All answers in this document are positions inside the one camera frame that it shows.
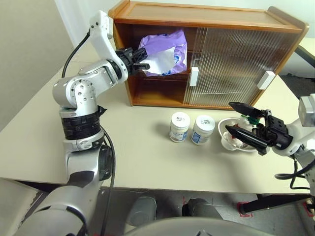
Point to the grey robot torso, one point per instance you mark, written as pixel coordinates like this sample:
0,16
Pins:
197,227

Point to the white bottle blue label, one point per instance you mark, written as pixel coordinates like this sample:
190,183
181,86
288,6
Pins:
201,132
179,130

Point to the white bowl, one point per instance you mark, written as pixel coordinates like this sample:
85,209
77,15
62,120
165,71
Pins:
222,127

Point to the ribbed clear sliding door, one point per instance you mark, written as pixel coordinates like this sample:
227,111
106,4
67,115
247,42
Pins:
200,49
270,61

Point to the white red green toy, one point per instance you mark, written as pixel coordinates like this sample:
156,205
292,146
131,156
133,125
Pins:
243,123

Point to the black table leg bar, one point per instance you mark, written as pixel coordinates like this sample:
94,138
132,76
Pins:
270,202

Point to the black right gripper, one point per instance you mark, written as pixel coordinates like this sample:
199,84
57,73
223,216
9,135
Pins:
275,132

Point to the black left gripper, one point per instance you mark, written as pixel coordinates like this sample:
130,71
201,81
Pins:
126,57

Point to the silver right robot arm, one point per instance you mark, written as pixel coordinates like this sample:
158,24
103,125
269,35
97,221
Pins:
310,157

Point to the purple package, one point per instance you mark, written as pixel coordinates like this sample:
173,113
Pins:
160,41

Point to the beige side table black frame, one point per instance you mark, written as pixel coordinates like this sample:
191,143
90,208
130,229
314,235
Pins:
306,52

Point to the brown wooden cabinet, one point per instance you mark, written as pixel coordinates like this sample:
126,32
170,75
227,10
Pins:
197,17

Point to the grey rounded robot leg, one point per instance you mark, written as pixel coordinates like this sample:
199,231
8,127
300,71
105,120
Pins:
201,209
142,211

